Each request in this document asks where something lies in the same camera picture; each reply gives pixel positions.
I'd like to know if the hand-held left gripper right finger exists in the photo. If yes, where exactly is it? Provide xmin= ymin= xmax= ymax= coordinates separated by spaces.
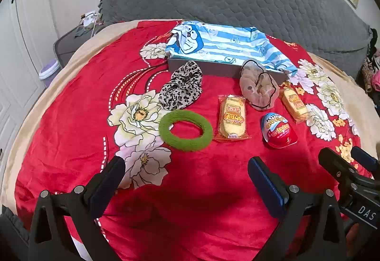
xmin=248 ymin=157 xmax=348 ymax=261

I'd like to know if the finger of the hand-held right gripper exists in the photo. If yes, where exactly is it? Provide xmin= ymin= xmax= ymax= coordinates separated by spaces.
xmin=351 ymin=146 xmax=380 ymax=174
xmin=318 ymin=147 xmax=369 ymax=190

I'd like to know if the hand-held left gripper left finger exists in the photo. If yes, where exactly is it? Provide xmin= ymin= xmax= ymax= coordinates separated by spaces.
xmin=28 ymin=156 xmax=127 ymax=261

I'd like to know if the red chocolate egg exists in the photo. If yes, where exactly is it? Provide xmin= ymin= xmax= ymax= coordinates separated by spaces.
xmin=261 ymin=112 xmax=298 ymax=149

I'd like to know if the yellow rice cracker packet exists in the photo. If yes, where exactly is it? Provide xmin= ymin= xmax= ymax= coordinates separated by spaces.
xmin=214 ymin=94 xmax=251 ymax=143
xmin=279 ymin=87 xmax=311 ymax=123

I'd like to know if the green fuzzy scrunchie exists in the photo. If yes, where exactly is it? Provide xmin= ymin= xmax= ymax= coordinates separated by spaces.
xmin=158 ymin=109 xmax=214 ymax=152

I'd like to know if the sheer beige scrunchie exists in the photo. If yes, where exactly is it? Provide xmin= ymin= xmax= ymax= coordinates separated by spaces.
xmin=239 ymin=58 xmax=281 ymax=111

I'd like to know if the leopard print scrunchie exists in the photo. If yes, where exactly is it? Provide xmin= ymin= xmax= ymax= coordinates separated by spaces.
xmin=158 ymin=61 xmax=204 ymax=111

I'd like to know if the red floral blanket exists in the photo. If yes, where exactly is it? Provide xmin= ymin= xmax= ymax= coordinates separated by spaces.
xmin=0 ymin=19 xmax=376 ymax=261

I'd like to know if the pile of clothes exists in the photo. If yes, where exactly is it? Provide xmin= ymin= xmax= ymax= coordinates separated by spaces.
xmin=358 ymin=28 xmax=380 ymax=95

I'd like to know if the purple trash bin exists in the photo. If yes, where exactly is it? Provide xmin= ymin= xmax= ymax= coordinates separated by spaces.
xmin=38 ymin=59 xmax=61 ymax=88

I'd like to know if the grey bedside table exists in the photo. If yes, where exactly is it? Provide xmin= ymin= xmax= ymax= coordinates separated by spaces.
xmin=53 ymin=24 xmax=104 ymax=68

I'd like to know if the blue striped cartoon cloth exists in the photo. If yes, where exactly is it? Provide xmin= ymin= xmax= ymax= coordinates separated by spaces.
xmin=165 ymin=20 xmax=299 ymax=77

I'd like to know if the dark cloth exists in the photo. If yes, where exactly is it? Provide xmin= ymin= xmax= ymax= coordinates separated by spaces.
xmin=74 ymin=25 xmax=95 ymax=39

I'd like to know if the white wardrobe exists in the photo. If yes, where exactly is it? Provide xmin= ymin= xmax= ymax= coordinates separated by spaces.
xmin=0 ymin=0 xmax=60 ymax=178

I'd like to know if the white charger with cable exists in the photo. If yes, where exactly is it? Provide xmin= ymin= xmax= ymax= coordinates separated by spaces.
xmin=80 ymin=12 xmax=100 ymax=27

